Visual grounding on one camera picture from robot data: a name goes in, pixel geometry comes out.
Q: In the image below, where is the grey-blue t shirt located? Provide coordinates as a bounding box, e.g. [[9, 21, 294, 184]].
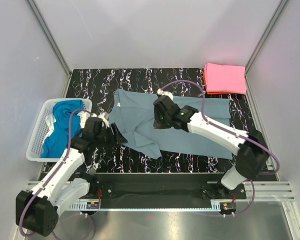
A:
[[109, 88, 233, 160]]

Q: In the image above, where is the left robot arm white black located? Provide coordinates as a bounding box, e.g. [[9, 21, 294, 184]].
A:
[[15, 115, 128, 237]]

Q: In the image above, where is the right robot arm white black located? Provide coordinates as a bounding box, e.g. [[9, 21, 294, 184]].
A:
[[153, 95, 269, 200]]

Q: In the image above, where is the bright blue t shirt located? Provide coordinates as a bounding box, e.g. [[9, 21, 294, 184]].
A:
[[40, 99, 84, 159]]

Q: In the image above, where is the white cloth in basket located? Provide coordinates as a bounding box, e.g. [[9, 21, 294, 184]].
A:
[[44, 111, 90, 139]]

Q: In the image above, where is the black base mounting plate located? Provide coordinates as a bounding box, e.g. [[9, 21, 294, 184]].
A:
[[68, 172, 248, 210]]

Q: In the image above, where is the orange folded t shirt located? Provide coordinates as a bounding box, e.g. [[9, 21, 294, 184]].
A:
[[202, 70, 231, 95]]

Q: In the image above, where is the white plastic laundry basket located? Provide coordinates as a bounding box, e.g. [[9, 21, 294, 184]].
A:
[[25, 98, 93, 163]]

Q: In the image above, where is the pink folded t shirt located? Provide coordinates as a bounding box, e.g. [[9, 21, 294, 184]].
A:
[[204, 62, 247, 95]]

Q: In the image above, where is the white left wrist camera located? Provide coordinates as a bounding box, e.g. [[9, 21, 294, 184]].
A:
[[97, 111, 110, 128]]

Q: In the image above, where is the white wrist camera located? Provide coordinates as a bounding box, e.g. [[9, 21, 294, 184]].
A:
[[156, 88, 174, 101], [97, 111, 110, 128]]

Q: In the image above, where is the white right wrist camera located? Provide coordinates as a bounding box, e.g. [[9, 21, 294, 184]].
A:
[[156, 88, 174, 101]]

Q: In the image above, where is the left aluminium frame post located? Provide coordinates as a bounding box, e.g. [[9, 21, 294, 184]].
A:
[[25, 0, 72, 76]]

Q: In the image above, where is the aluminium frame post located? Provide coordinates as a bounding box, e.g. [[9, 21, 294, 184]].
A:
[[244, 0, 291, 76], [25, 0, 72, 76]]

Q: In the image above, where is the white slotted cable duct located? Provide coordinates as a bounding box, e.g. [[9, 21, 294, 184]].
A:
[[66, 200, 221, 212]]

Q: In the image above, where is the right aluminium frame post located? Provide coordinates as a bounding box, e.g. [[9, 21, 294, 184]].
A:
[[244, 0, 291, 76]]

